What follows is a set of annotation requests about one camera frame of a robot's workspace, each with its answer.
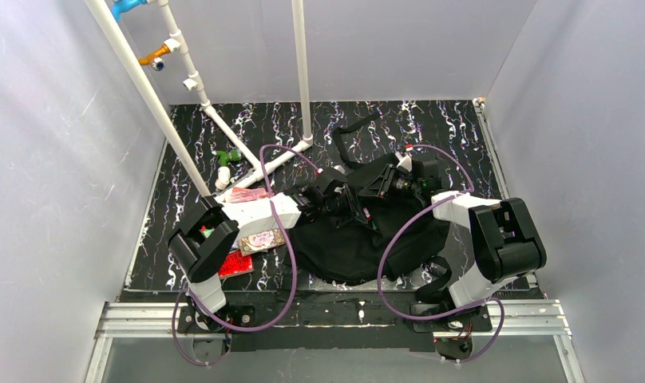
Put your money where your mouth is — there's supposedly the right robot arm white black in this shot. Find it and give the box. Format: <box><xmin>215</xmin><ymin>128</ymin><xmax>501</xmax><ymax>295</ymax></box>
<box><xmin>349</xmin><ymin>150</ymin><xmax>547</xmax><ymax>318</ymax></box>

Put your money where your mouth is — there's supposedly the blue pipe valve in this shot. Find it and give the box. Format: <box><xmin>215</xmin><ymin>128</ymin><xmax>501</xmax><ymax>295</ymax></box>
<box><xmin>111</xmin><ymin>0</ymin><xmax>148</xmax><ymax>22</ymax></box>

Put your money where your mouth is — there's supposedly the black student backpack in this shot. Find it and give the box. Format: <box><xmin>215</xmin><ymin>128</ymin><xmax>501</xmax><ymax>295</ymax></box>
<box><xmin>288</xmin><ymin>113</ymin><xmax>450</xmax><ymax>286</ymax></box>

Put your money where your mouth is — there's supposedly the white PVC pipe frame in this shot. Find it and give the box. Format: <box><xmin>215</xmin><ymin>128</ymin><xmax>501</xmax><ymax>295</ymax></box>
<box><xmin>84</xmin><ymin>0</ymin><xmax>314</xmax><ymax>199</ymax></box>

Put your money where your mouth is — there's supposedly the black mounting base plate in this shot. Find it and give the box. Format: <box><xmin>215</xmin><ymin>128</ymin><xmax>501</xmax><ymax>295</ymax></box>
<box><xmin>176</xmin><ymin>291</ymin><xmax>493</xmax><ymax>352</ymax></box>

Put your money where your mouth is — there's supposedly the pink comic book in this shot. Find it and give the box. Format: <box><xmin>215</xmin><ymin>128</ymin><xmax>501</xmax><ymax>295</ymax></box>
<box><xmin>224</xmin><ymin>187</ymin><xmax>271</xmax><ymax>203</ymax></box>

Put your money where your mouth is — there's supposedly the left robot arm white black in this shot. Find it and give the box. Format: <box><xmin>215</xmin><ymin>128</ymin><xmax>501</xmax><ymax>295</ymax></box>
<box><xmin>165</xmin><ymin>168</ymin><xmax>370</xmax><ymax>314</ymax></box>

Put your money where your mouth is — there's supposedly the red patterned book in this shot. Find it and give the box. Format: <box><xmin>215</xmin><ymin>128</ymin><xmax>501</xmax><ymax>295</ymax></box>
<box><xmin>196</xmin><ymin>225</ymin><xmax>253</xmax><ymax>279</ymax></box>

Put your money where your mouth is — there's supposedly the brown illustrated book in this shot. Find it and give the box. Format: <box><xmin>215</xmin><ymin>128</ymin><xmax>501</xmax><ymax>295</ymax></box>
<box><xmin>239</xmin><ymin>229</ymin><xmax>286</xmax><ymax>256</ymax></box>

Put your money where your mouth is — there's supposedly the green pipe valve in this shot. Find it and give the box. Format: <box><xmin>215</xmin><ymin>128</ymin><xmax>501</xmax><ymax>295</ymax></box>
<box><xmin>215</xmin><ymin>149</ymin><xmax>243</xmax><ymax>167</ymax></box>

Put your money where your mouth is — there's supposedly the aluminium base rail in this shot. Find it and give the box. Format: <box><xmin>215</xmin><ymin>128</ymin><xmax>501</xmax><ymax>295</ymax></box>
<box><xmin>85</xmin><ymin>295</ymin><xmax>585</xmax><ymax>382</ymax></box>

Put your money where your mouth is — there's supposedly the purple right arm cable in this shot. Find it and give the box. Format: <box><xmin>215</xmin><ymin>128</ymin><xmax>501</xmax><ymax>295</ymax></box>
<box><xmin>377</xmin><ymin>144</ymin><xmax>505</xmax><ymax>364</ymax></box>

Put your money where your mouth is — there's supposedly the orange pipe valve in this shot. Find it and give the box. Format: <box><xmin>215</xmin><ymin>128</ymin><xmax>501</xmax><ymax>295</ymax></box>
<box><xmin>137</xmin><ymin>44</ymin><xmax>171</xmax><ymax>72</ymax></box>

